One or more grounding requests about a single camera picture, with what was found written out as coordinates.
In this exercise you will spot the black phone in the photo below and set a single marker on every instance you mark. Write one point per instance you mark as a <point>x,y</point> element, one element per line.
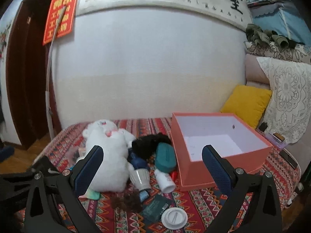
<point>287,157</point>

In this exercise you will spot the round white lid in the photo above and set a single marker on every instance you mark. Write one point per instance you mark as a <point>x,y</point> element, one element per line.
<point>174,218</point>

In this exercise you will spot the red poster yellow characters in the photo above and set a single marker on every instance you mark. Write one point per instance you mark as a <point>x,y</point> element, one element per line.
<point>60,19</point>

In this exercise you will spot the green clothes pile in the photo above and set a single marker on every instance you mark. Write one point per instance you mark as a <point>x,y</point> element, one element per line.
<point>264,37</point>

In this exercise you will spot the mint green small item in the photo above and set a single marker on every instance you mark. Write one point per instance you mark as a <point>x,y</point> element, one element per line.
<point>90,194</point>

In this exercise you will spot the purple book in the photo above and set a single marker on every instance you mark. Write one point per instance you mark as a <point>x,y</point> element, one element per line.
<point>275,141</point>

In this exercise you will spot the small black box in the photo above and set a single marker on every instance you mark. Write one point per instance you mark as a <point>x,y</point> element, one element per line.
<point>263,126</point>

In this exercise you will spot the white plastic bottle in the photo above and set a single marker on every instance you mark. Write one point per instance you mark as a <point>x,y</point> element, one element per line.
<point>165,182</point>

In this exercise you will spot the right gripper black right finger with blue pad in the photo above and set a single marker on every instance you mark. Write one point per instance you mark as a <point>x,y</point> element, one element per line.
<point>263,213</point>

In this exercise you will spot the white lace sofa cover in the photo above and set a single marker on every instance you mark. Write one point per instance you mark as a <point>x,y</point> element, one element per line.
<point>288,111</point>

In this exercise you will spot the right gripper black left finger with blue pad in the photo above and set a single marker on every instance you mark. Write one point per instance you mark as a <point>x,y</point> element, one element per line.
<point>42,212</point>

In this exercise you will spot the salmon pink storage box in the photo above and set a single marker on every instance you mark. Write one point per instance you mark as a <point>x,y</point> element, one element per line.
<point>231,137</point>

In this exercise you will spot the dark brown wooden door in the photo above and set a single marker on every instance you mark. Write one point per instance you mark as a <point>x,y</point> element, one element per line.
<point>26,63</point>

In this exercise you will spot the black fuzzy cloth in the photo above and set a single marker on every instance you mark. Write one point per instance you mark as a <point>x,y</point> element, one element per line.
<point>145,146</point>

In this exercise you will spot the teal zip pouch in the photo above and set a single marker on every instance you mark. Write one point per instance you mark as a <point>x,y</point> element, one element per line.
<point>165,159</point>

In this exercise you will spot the small white plush bear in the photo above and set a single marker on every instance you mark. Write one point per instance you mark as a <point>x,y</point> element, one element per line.
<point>104,125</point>

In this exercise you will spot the dark green card box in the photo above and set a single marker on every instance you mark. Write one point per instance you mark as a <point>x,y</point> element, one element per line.
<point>154,210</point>

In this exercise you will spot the large white plush toy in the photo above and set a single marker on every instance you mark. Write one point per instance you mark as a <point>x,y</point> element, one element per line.
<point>114,170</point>

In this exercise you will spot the yellow cushion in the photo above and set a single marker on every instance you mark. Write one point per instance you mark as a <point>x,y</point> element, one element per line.
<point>248,103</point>

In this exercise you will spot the red patterned bed cover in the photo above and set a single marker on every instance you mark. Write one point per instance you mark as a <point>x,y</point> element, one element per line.
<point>201,205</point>

